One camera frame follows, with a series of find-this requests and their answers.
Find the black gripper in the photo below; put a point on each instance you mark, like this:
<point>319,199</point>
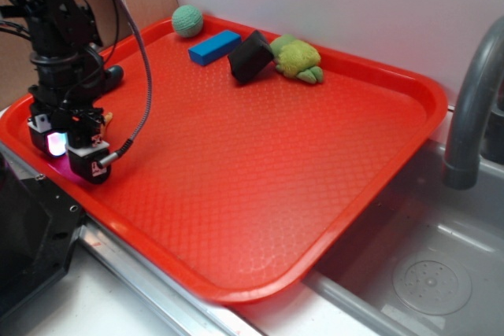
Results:
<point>63,101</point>

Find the tan spiral seashell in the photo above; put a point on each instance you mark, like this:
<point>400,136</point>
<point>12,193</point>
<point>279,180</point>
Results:
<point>106,121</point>

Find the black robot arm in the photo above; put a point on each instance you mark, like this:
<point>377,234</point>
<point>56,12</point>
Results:
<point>55,28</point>

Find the dark teal toy cucumber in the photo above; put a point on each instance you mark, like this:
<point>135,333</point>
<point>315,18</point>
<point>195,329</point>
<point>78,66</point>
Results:
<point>113,78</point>

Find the green knitted ball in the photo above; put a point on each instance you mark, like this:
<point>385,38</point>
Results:
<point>187,21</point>

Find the blue rectangular block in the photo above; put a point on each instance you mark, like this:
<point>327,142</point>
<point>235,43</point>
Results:
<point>214,47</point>

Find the red plastic tray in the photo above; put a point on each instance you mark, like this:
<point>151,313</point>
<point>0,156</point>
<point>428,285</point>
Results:
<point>237,191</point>

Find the black rectangular block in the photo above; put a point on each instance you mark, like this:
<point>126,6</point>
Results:
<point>250,57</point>

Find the green plush turtle toy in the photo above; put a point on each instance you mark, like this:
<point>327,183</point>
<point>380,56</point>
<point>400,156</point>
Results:
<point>296,59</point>

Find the grey plastic sink basin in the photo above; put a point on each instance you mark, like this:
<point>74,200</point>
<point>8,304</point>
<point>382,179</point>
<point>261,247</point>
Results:
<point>422,259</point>

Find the grey sink faucet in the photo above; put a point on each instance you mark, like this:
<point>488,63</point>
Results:
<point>476,128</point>

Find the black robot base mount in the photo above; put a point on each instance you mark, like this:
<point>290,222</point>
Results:
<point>39,227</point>

